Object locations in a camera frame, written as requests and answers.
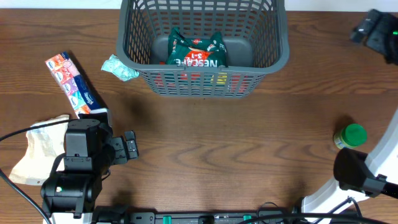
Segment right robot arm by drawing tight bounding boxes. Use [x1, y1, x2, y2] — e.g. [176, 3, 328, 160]
[293, 9, 397, 223]

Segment Kleenex tissue multipack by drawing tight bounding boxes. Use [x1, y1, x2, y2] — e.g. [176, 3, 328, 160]
[45, 52, 105, 116]

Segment green Nescafe coffee bag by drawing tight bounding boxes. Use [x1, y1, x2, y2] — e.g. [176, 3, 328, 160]
[165, 28, 228, 68]

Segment grey plastic basket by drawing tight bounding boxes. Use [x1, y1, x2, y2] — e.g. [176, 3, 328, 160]
[116, 0, 290, 98]

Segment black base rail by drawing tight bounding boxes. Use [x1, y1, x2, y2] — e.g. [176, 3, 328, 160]
[93, 205, 358, 224]

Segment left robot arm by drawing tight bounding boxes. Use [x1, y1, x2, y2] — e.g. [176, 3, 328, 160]
[40, 111, 139, 223]

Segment beige paper pouch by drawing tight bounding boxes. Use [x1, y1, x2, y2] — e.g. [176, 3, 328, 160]
[9, 123, 68, 185]

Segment green lid jar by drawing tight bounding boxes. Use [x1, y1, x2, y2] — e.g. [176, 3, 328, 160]
[333, 123, 368, 149]

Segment teal packet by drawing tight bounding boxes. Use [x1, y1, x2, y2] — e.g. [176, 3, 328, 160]
[101, 54, 139, 82]

